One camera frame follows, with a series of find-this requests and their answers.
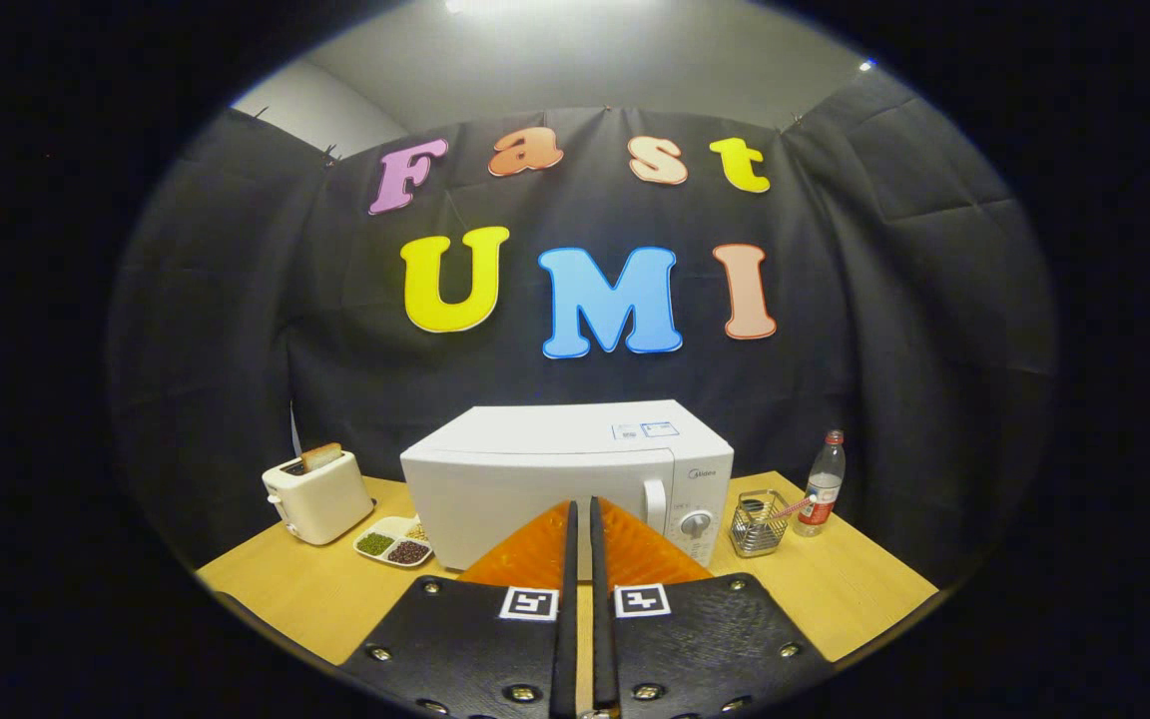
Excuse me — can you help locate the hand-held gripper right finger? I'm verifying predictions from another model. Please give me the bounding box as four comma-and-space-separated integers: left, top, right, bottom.
590, 496, 836, 719

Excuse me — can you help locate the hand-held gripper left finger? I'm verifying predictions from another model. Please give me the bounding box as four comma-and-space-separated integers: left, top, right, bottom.
340, 499, 579, 719

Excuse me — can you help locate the white toaster oven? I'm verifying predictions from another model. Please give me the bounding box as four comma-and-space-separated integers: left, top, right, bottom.
400, 399, 736, 583

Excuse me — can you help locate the white bread toaster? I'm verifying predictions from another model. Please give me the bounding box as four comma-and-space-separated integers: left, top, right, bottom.
262, 449, 376, 546

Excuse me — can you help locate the white divided tray of beans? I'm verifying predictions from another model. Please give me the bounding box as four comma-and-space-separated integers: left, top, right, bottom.
353, 514, 433, 569

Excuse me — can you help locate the clear bottle with red label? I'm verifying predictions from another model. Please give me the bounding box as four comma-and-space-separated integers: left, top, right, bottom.
793, 429, 847, 538

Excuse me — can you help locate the metal wire basket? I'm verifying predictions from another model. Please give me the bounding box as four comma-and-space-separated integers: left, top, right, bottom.
729, 488, 792, 558

